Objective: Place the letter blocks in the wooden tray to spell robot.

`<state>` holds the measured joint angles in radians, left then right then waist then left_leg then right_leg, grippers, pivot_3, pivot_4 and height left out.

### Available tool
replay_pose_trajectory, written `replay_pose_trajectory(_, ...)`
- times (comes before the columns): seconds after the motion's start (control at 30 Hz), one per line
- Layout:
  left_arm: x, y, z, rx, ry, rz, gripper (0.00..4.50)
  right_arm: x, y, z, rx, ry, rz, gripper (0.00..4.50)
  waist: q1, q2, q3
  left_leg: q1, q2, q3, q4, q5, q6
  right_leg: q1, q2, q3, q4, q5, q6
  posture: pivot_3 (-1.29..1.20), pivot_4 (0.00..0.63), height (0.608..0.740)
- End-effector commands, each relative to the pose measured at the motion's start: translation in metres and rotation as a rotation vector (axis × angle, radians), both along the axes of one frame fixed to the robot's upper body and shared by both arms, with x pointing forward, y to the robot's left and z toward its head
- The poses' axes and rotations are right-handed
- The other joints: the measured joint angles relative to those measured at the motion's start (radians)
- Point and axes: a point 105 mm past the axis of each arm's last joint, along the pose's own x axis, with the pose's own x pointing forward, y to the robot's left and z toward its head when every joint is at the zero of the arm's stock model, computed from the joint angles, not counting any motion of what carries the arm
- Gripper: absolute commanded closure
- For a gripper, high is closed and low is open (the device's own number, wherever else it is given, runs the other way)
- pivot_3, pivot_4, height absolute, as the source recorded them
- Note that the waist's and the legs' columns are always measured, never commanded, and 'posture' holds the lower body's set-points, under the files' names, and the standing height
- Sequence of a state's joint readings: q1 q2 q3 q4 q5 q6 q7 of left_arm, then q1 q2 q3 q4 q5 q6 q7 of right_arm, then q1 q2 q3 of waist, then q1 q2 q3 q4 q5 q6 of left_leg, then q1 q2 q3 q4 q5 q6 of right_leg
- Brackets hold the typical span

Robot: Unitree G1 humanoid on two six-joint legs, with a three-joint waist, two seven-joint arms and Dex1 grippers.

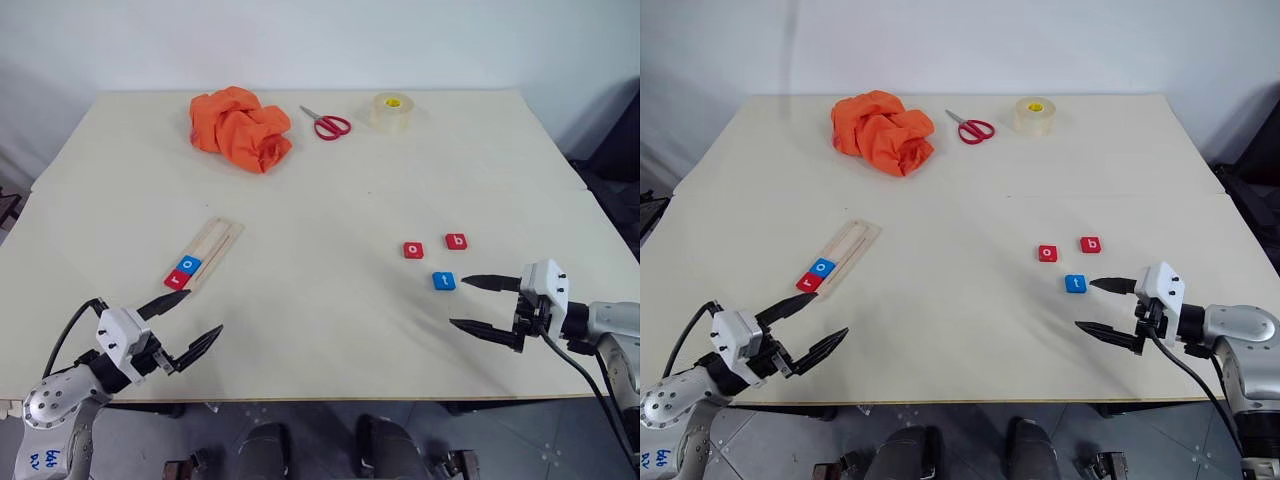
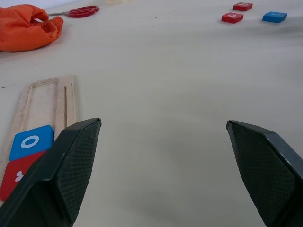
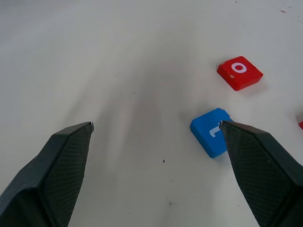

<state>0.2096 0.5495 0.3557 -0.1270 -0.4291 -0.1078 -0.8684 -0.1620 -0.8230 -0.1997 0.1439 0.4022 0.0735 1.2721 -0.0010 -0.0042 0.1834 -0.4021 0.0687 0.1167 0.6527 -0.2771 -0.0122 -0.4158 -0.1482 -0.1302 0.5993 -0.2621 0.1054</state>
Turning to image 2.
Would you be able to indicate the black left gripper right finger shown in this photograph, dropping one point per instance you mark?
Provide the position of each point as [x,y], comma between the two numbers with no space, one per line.
[267,170]

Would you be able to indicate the red letter r tile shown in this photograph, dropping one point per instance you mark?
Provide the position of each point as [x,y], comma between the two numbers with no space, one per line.
[10,170]

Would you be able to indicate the wooden letter tray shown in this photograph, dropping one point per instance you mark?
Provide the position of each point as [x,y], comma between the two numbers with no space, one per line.
[42,101]

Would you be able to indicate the red letter b tile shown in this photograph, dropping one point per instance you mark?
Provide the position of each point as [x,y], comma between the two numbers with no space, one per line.
[242,7]

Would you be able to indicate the crumpled orange cloth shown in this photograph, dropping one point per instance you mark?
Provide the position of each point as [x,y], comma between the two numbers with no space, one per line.
[21,30]

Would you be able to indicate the red letter o tile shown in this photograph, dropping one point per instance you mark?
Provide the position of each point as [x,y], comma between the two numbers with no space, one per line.
[232,18]

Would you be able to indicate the blue letter o tile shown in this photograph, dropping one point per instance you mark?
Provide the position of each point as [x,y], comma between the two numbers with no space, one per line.
[40,134]

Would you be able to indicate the blue letter t tile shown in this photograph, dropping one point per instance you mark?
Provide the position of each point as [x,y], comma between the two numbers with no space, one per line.
[274,17]

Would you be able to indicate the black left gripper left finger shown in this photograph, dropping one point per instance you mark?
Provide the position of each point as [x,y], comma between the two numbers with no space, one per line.
[59,170]

